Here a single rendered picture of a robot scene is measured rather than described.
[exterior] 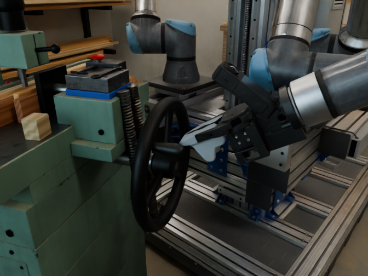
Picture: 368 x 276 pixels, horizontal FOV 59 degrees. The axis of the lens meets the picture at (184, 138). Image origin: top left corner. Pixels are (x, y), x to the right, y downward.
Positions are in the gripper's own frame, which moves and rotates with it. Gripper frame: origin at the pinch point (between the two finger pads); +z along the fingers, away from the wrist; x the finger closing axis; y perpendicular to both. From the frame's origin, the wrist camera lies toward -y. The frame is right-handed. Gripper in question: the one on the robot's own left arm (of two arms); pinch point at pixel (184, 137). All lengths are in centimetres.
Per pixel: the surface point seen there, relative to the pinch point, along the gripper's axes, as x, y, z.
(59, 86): 5.7, -20.0, 23.9
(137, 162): -7.0, -0.8, 6.5
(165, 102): 4.7, -6.8, 2.3
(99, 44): 264, -68, 178
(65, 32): 272, -101, 214
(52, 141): -7.0, -10.8, 21.0
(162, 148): -3.5, -0.6, 2.9
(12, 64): 2.2, -28.4, 28.4
